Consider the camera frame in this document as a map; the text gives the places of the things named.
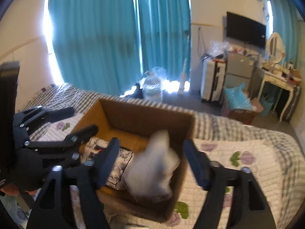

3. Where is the floral tissue pouch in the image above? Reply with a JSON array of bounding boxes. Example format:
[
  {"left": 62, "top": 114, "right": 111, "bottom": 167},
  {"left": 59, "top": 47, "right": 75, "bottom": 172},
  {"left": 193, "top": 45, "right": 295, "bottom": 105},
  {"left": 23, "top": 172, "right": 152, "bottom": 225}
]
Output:
[{"left": 81, "top": 136, "right": 135, "bottom": 191}]

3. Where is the grey white soft cloth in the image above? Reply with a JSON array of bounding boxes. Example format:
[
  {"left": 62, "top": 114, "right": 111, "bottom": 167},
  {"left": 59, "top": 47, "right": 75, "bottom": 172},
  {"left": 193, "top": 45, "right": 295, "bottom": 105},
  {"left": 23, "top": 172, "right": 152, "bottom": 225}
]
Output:
[{"left": 123, "top": 130, "right": 180, "bottom": 203}]

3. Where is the operator hand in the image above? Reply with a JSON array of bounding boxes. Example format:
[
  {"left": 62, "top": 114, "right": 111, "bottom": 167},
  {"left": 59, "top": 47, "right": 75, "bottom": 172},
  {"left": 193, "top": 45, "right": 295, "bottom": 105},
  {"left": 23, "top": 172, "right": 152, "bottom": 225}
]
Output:
[{"left": 0, "top": 182, "right": 39, "bottom": 197}]

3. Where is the grey checked bedsheet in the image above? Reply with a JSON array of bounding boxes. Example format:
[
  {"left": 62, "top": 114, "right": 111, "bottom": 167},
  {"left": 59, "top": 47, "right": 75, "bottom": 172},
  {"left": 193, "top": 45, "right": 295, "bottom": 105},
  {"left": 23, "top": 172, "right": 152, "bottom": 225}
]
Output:
[{"left": 23, "top": 84, "right": 304, "bottom": 228}]

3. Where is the white floral quilt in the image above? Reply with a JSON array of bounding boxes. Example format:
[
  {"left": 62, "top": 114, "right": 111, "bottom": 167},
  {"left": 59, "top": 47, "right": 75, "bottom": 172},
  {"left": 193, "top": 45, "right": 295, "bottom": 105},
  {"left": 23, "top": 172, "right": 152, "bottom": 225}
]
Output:
[{"left": 35, "top": 113, "right": 295, "bottom": 229}]

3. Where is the brown cardboard box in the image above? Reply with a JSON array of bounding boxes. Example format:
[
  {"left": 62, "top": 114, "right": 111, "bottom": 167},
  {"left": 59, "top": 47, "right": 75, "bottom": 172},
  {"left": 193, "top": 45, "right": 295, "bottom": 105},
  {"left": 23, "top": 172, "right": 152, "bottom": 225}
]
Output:
[{"left": 73, "top": 98, "right": 195, "bottom": 223}]

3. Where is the box with blue bags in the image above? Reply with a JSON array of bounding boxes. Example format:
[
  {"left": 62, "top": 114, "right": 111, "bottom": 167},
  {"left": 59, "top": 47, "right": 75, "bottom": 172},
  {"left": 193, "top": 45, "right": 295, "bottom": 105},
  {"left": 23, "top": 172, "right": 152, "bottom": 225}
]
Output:
[{"left": 222, "top": 83, "right": 264, "bottom": 125}]

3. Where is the teal waste basket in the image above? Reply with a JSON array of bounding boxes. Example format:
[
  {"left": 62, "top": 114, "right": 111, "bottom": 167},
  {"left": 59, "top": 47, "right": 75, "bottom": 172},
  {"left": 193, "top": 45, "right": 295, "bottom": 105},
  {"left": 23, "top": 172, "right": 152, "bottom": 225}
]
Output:
[{"left": 259, "top": 94, "right": 275, "bottom": 117}]

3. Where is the teal curtain left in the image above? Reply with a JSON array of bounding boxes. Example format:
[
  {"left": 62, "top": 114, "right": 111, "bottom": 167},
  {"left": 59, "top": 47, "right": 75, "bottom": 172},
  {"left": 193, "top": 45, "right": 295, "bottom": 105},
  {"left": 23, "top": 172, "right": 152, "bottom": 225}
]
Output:
[{"left": 47, "top": 0, "right": 191, "bottom": 95}]

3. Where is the teal curtain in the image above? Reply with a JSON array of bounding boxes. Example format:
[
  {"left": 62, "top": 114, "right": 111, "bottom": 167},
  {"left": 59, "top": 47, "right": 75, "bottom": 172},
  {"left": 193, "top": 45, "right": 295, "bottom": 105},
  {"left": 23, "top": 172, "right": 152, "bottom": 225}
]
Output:
[
  {"left": 269, "top": 0, "right": 299, "bottom": 69},
  {"left": 47, "top": 0, "right": 191, "bottom": 95}
]

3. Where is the large water bottle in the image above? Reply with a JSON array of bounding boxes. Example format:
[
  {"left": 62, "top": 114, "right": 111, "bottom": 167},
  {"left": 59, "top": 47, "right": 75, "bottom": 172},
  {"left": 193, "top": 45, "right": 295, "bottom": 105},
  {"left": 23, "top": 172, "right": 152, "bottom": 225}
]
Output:
[{"left": 142, "top": 71, "right": 163, "bottom": 102}]

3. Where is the white floor mop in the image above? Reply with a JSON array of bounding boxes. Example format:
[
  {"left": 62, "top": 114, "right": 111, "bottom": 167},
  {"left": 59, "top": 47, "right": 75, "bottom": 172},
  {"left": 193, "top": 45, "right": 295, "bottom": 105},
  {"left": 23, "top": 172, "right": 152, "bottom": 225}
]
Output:
[{"left": 177, "top": 57, "right": 188, "bottom": 95}]

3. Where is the white dressing table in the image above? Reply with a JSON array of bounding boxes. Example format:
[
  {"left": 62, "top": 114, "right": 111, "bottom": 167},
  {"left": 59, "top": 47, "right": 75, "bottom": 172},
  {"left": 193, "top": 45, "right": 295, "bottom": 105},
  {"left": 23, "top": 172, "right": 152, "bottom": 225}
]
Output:
[{"left": 255, "top": 68, "right": 301, "bottom": 122}]

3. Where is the grey mini fridge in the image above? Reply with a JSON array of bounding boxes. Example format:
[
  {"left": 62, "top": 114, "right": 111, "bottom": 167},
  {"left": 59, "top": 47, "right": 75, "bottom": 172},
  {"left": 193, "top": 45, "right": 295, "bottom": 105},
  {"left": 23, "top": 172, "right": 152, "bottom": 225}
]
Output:
[{"left": 224, "top": 52, "right": 256, "bottom": 92}]

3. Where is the white suitcase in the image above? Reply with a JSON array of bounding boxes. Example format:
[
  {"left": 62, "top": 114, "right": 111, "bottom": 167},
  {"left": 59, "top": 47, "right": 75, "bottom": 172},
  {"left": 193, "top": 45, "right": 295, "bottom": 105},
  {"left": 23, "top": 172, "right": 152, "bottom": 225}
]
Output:
[{"left": 200, "top": 58, "right": 226, "bottom": 102}]

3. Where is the white oval vanity mirror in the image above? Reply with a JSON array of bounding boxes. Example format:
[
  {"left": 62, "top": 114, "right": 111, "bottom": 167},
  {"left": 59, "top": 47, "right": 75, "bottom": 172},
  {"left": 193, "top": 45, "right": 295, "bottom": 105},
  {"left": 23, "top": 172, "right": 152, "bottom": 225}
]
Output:
[{"left": 266, "top": 32, "right": 285, "bottom": 64}]

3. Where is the clear plastic bag pile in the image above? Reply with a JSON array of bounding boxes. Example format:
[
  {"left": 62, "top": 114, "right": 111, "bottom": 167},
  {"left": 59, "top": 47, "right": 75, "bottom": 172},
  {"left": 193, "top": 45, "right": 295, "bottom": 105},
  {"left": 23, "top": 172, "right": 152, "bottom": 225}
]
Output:
[{"left": 207, "top": 41, "right": 230, "bottom": 57}]

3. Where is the teal curtain right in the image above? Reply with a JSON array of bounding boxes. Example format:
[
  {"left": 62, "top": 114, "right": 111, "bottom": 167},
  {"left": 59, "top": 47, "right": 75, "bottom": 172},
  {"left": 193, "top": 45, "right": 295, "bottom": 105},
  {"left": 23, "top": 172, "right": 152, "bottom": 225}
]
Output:
[{"left": 269, "top": 0, "right": 299, "bottom": 69}]

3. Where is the black wall television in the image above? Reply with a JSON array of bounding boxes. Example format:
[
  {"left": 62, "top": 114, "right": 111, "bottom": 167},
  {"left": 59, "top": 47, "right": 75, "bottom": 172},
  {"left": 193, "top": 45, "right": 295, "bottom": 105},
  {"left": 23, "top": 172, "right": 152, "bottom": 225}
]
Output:
[{"left": 226, "top": 12, "right": 266, "bottom": 49}]

